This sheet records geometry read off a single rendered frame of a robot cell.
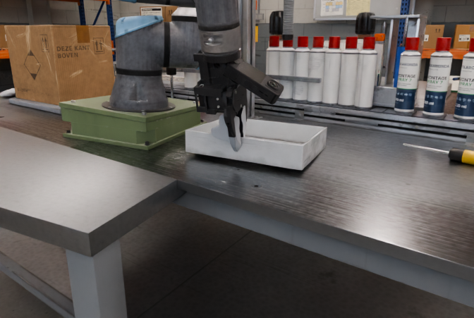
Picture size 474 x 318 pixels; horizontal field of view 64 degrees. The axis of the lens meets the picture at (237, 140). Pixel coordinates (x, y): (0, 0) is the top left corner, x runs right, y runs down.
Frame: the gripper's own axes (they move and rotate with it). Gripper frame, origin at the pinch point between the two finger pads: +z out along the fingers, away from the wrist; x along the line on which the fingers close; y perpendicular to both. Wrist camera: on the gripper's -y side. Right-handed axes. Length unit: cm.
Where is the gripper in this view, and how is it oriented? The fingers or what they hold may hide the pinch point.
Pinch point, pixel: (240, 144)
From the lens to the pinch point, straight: 78.9
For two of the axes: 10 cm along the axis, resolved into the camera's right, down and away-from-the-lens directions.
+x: -3.5, 4.8, -8.0
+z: 0.8, 8.7, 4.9
